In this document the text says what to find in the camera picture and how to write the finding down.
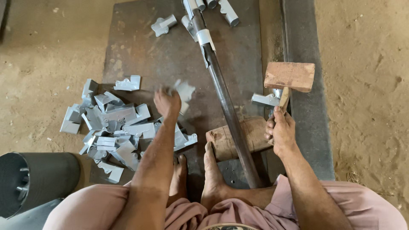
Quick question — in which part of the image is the person's left hand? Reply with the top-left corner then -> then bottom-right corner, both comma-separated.
153,89 -> 182,119

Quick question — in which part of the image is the person's right hand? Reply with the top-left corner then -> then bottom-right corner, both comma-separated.
264,106 -> 298,156

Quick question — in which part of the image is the grey metal bracket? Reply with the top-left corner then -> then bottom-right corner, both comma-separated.
169,79 -> 196,115

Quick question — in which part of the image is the wooden mallet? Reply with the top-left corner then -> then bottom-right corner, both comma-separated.
264,62 -> 316,113

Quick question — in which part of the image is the pile of grey sheet-metal brackets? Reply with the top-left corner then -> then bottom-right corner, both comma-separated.
60,75 -> 198,184

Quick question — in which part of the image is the long dark steel pipe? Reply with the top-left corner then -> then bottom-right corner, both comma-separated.
183,0 -> 264,189

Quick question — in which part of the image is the grey sleeve wrapped round pipe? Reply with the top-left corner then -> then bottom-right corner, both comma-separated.
196,29 -> 216,52

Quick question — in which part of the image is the person's left foot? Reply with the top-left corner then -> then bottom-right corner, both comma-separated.
166,154 -> 189,206

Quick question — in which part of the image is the person's foot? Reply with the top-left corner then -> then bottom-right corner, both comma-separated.
200,141 -> 231,212
166,154 -> 189,206

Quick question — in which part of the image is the person's right foot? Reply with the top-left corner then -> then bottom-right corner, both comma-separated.
200,141 -> 231,212

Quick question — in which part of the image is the round wooden log block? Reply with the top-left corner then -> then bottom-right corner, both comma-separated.
206,116 -> 274,162

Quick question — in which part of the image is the dark perforated steel plate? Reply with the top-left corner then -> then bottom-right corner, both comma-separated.
218,159 -> 253,189

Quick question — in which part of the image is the person's pink cloth garment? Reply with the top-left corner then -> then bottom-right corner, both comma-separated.
42,174 -> 408,230

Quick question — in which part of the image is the person's right lower leg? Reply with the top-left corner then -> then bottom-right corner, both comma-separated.
224,185 -> 277,210

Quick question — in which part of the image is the grey steel floor beam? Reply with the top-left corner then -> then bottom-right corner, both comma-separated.
280,0 -> 335,181

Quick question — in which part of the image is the dark metal drum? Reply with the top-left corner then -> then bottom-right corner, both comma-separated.
0,152 -> 81,220

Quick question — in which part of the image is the grey metal sheet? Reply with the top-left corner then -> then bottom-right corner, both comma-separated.
0,198 -> 63,230

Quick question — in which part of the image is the rusty steel base plate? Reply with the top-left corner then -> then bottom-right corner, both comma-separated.
89,0 -> 269,189

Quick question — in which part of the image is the flat grey bracket with tube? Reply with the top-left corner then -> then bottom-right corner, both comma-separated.
151,14 -> 177,37

